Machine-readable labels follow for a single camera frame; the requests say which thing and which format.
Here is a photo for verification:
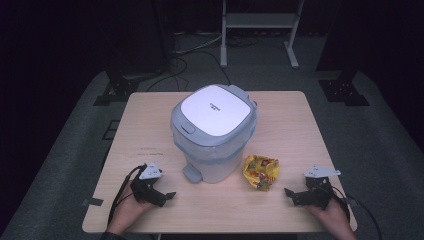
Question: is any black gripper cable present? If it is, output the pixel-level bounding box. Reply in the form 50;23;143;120
107;164;148;225
328;184;383;240

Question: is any person's left hand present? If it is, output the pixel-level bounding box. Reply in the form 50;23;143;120
106;181;158;236

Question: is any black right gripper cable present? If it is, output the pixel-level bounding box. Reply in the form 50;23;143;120
328;184;383;240

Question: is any grey floor cable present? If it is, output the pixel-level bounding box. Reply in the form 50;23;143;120
173;32;224;56

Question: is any person's right hand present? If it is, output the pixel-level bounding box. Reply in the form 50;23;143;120
304;197;357;240

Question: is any black floor cable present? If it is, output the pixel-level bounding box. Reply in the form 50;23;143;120
146;49;232;93

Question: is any white grey pedal bin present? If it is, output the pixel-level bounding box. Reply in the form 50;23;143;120
170;83;259;184

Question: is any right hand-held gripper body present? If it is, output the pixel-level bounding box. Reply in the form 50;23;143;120
294;164;342;211

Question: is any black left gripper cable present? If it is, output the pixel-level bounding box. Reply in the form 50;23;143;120
107;164;148;225

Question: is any black stand with base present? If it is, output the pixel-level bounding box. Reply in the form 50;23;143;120
93;0;175;107
315;0;370;107

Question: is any white metal stand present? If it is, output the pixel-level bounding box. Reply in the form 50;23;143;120
219;0;305;70

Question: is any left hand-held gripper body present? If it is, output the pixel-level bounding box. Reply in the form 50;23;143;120
129;162;168;208

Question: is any yellow snack wrapper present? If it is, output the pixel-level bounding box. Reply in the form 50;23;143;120
242;154;280;192

